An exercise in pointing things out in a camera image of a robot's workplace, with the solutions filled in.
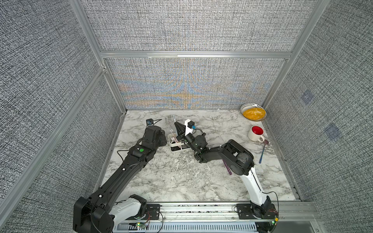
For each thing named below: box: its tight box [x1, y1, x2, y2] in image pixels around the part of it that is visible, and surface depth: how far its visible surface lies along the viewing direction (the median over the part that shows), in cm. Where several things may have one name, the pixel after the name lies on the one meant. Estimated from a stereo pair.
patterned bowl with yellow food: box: [239, 102, 267, 122], surface depth 112 cm
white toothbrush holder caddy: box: [168, 133, 190, 153], surface depth 90 cm
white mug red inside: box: [247, 125, 265, 143], surface depth 100 cm
